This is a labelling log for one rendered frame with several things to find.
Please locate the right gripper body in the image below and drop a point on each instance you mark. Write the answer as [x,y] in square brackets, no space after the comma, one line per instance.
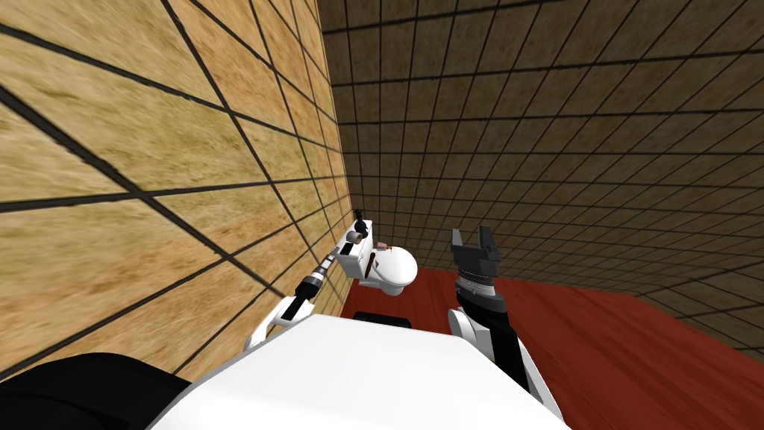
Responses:
[476,261]

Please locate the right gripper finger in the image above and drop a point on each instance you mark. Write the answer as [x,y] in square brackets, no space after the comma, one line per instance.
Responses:
[457,238]
[486,237]

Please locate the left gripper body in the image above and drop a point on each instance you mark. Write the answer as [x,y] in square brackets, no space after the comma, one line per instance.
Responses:
[360,227]

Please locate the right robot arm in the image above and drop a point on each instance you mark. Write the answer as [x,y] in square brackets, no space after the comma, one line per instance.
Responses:
[502,334]

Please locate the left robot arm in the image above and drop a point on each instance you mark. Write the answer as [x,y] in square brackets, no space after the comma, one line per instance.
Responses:
[306,290]

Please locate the grey paper roll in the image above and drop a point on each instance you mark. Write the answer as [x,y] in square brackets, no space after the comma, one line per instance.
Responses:
[353,237]

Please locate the small pink brown object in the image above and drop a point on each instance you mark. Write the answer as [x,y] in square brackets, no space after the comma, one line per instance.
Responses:
[382,245]

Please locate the dark brown stick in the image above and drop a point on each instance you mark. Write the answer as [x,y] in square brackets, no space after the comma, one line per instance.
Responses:
[371,263]

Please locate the white toilet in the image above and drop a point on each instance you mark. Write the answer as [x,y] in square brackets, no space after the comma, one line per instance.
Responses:
[391,269]

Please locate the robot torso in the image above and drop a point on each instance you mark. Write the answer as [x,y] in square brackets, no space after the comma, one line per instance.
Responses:
[358,382]

